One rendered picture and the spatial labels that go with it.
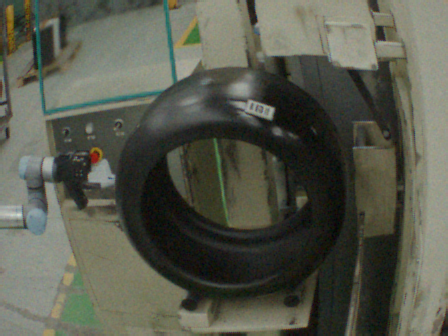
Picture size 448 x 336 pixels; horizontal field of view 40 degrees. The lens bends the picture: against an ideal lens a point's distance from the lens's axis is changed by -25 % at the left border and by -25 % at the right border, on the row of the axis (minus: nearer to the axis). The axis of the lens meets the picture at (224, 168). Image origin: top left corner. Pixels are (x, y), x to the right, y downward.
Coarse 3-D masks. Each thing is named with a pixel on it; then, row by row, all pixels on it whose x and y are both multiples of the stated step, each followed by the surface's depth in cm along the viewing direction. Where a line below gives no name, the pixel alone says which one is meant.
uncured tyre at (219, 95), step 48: (192, 96) 175; (240, 96) 173; (288, 96) 179; (144, 144) 177; (288, 144) 171; (336, 144) 183; (144, 192) 210; (336, 192) 177; (144, 240) 188; (192, 240) 216; (240, 240) 216; (288, 240) 213; (336, 240) 184; (192, 288) 193; (240, 288) 190; (288, 288) 192
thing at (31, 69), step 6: (36, 36) 773; (36, 42) 776; (36, 48) 780; (36, 54) 784; (36, 60) 788; (30, 66) 827; (36, 66) 792; (24, 72) 806; (30, 72) 794; (36, 72) 792; (18, 78) 790; (24, 78) 797; (36, 78) 793; (18, 84) 794
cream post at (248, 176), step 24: (216, 0) 196; (240, 0) 197; (216, 24) 200; (240, 24) 199; (216, 48) 203; (240, 48) 202; (240, 144) 215; (240, 168) 218; (264, 168) 217; (240, 192) 221; (264, 192) 220; (240, 216) 225; (264, 216) 223
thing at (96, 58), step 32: (64, 0) 228; (96, 0) 227; (128, 0) 226; (160, 0) 225; (64, 32) 234; (96, 32) 233; (128, 32) 232; (160, 32) 231; (64, 64) 240; (96, 64) 239; (128, 64) 237; (160, 64) 236; (64, 96) 246; (96, 96) 244; (128, 96) 242
